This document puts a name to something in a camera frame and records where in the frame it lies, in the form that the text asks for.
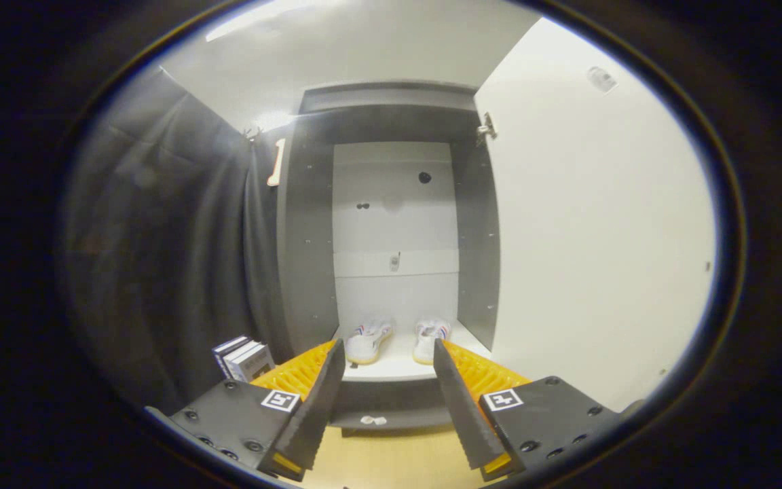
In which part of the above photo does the dark cover book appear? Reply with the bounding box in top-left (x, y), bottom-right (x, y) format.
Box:
top-left (212, 336), bottom-right (253, 378)

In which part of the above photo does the white shoe cabinet door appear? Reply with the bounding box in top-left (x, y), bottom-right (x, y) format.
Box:
top-left (474, 17), bottom-right (716, 414)

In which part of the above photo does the grey cover book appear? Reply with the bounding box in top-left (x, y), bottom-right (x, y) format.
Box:
top-left (231, 344), bottom-right (276, 382)

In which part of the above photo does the white cover book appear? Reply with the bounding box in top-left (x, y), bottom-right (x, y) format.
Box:
top-left (223, 340), bottom-right (264, 380)

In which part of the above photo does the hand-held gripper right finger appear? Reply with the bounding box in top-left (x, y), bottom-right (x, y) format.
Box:
top-left (433, 339), bottom-right (643, 482)

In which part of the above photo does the white striped shoe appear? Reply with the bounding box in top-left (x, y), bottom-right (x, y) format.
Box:
top-left (345, 321), bottom-right (394, 365)
top-left (412, 319), bottom-right (451, 365)

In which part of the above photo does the black backdrop cloth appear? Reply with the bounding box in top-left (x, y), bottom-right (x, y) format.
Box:
top-left (58, 65), bottom-right (297, 415)

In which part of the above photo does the grey shoe cabinet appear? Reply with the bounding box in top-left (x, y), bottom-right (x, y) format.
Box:
top-left (276, 81), bottom-right (500, 435)

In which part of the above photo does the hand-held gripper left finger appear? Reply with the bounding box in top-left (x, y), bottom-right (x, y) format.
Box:
top-left (145, 338), bottom-right (346, 483)

